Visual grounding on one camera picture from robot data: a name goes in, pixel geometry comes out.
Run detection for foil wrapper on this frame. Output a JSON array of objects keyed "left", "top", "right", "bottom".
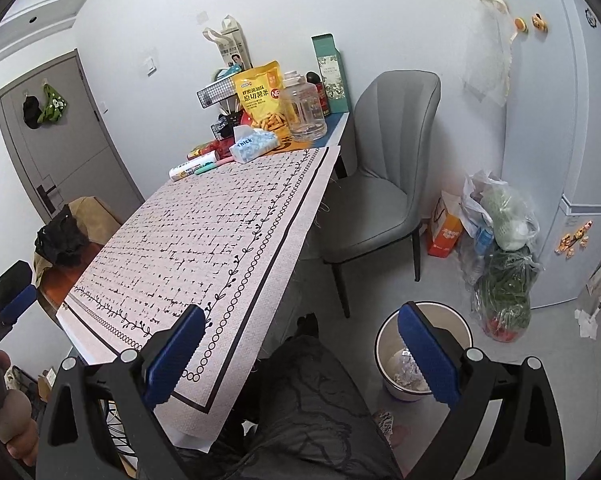
[{"left": 385, "top": 348, "right": 430, "bottom": 392}]

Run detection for white round trash bin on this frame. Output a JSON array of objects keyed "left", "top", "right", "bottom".
[{"left": 374, "top": 301, "right": 473, "bottom": 402}]

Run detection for black clothing pile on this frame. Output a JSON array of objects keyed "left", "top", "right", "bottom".
[{"left": 35, "top": 205, "right": 90, "bottom": 268}]

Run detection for green vegetables plastic bag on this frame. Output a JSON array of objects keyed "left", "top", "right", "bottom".
[{"left": 472, "top": 246, "right": 543, "bottom": 342}]

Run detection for grey door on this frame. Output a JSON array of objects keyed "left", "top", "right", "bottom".
[{"left": 0, "top": 51, "right": 143, "bottom": 222}]

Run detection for person's dark patterned trousers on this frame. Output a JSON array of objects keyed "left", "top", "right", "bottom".
[{"left": 179, "top": 313, "right": 403, "bottom": 479}]

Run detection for patterned pink tablecloth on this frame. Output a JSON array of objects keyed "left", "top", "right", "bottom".
[{"left": 56, "top": 146, "right": 340, "bottom": 446}]

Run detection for crumpled paper on floor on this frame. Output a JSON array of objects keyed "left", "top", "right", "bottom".
[{"left": 574, "top": 309, "right": 600, "bottom": 340}]

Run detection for orange paper bag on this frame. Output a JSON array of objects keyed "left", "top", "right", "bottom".
[{"left": 427, "top": 191, "right": 463, "bottom": 258}]

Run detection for black hanging cap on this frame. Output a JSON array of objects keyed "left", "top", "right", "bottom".
[{"left": 23, "top": 96, "right": 42, "bottom": 130}]

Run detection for green hanging cloth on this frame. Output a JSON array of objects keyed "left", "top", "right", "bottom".
[{"left": 37, "top": 84, "right": 68, "bottom": 125}]

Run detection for white plastic grocery bag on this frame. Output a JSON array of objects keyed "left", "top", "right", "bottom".
[{"left": 460, "top": 170, "right": 540, "bottom": 252}]

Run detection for grey upholstered chair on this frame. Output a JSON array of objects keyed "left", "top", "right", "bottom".
[{"left": 317, "top": 70, "right": 442, "bottom": 318}]

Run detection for orange figure magnets cluster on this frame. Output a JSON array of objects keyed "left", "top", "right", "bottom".
[{"left": 555, "top": 220, "right": 593, "bottom": 260}]

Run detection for white roll package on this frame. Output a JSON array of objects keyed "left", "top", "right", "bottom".
[{"left": 168, "top": 151, "right": 217, "bottom": 182}]

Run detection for teal marker pen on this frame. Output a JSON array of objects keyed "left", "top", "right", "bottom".
[{"left": 194, "top": 162, "right": 219, "bottom": 176}]

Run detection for pink marker pen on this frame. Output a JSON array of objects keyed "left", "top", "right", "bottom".
[{"left": 215, "top": 156, "right": 234, "bottom": 167}]

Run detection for red snack packet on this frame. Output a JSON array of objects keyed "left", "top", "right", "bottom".
[{"left": 186, "top": 140, "right": 219, "bottom": 160}]

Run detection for blue tissue pack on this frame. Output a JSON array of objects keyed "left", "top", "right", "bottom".
[{"left": 229, "top": 125, "right": 280, "bottom": 164}]

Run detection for light blue refrigerator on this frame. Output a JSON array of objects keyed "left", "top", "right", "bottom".
[{"left": 501, "top": 0, "right": 601, "bottom": 308}]

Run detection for clear plastic jar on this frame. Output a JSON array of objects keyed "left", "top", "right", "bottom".
[{"left": 280, "top": 70, "right": 328, "bottom": 142}]

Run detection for yellow snack bag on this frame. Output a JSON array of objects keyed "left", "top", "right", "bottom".
[{"left": 232, "top": 61, "right": 292, "bottom": 151}]

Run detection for white paper shopping bag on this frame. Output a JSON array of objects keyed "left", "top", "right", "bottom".
[{"left": 203, "top": 14, "right": 253, "bottom": 70}]

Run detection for red tin can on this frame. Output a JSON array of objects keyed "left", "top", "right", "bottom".
[{"left": 306, "top": 72, "right": 331, "bottom": 117}]

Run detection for green tall gift box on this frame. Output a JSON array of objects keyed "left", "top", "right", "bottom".
[{"left": 311, "top": 34, "right": 351, "bottom": 114}]

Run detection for mesh bag on fridge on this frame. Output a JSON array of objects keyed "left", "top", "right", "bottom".
[{"left": 463, "top": 0, "right": 517, "bottom": 107}]

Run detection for burger fridge magnet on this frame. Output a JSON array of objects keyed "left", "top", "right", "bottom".
[{"left": 510, "top": 16, "right": 529, "bottom": 42}]

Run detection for yellow duck fridge magnet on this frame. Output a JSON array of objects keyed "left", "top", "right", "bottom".
[{"left": 532, "top": 13, "right": 549, "bottom": 34}]

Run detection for wall light switch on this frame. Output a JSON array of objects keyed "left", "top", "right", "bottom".
[{"left": 143, "top": 52, "right": 158, "bottom": 77}]

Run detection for wire mesh basket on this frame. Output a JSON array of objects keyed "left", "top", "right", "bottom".
[{"left": 196, "top": 76, "right": 238, "bottom": 108}]

